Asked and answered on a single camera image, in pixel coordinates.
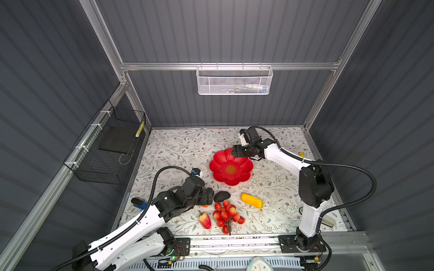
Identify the yellow fake corn cob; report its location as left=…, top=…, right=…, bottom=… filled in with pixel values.
left=240, top=193, right=263, bottom=209

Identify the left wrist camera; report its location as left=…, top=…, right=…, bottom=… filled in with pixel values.
left=191, top=168, right=203, bottom=178

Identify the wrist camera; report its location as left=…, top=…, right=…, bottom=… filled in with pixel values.
left=191, top=168, right=203, bottom=178
left=240, top=129, right=250, bottom=146

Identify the white round scale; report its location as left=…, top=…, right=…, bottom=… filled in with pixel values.
left=246, top=257, right=274, bottom=271

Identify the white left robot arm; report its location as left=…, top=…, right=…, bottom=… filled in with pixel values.
left=72, top=176, right=214, bottom=271

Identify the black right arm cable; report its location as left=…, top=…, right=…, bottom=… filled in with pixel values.
left=249, top=125, right=377, bottom=271

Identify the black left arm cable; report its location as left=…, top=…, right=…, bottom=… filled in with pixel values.
left=50, top=165, right=193, bottom=271

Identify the black wire basket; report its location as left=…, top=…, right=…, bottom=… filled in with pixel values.
left=64, top=102, right=146, bottom=185

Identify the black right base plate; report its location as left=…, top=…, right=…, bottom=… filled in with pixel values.
left=278, top=234, right=327, bottom=254

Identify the dark fake avocado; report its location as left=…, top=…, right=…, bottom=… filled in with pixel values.
left=213, top=191, right=231, bottom=203

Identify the red fake grape bunch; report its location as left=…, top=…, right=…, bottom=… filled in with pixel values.
left=212, top=200, right=245, bottom=235

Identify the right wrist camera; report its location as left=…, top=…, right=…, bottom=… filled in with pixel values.
left=240, top=129, right=250, bottom=146

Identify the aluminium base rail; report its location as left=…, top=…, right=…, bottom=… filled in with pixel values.
left=98, top=231, right=374, bottom=262

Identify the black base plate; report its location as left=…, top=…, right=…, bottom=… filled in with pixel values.
left=278, top=234, right=327, bottom=254
left=167, top=237, right=191, bottom=259

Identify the red flower-shaped fruit bowl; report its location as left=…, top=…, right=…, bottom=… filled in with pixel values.
left=209, top=148, right=254, bottom=186

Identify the white wire mesh basket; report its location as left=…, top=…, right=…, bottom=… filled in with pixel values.
left=196, top=64, right=274, bottom=96

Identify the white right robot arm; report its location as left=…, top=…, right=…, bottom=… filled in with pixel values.
left=232, top=126, right=334, bottom=252

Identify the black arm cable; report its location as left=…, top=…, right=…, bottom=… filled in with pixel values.
left=50, top=165, right=193, bottom=271
left=249, top=125, right=377, bottom=271

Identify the floral patterned table mat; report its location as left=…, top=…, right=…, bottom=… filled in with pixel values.
left=115, top=126, right=348, bottom=238

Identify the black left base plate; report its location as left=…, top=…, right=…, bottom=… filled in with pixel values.
left=167, top=237, right=191, bottom=259

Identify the red fake strawberry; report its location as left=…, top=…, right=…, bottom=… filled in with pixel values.
left=199, top=212, right=212, bottom=229

